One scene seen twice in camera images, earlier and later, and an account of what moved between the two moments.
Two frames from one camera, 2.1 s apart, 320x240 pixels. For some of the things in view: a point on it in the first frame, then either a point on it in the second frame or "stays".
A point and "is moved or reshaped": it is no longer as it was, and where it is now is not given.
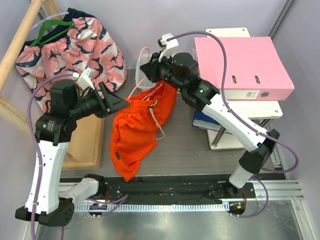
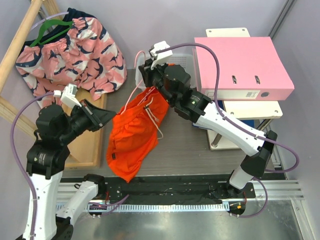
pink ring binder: [254, 70] stays
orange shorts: [136, 125] stays
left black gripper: [114, 104] → [98, 116]
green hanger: [37, 40] stays
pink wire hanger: [145, 77] is moved or reshaped
